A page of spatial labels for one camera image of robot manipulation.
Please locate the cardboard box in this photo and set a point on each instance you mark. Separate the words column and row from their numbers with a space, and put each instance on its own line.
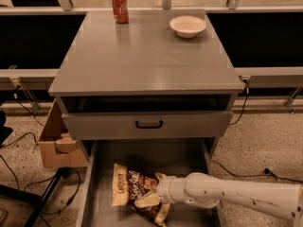
column 57, row 147

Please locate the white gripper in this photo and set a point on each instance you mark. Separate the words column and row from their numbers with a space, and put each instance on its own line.
column 168, row 188

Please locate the brown chip bag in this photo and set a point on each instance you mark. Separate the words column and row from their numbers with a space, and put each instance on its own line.
column 128, row 185

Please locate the grey drawer cabinet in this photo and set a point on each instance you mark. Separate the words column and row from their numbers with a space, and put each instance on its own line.
column 144, row 67

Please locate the white paper bowl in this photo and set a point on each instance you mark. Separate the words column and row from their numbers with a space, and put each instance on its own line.
column 187, row 27

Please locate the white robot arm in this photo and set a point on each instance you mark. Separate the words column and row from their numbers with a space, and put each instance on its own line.
column 280, row 200

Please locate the grey open middle drawer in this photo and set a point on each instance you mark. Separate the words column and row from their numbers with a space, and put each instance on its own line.
column 171, row 157

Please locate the red soda can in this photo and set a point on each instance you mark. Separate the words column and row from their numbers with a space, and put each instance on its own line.
column 120, row 11

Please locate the black tripod stand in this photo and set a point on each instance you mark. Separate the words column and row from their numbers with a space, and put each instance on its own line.
column 38, row 202

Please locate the grey top drawer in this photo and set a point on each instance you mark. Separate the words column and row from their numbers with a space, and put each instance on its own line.
column 114, row 126

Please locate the black drawer handle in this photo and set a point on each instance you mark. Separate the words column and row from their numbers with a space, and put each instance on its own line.
column 149, row 125

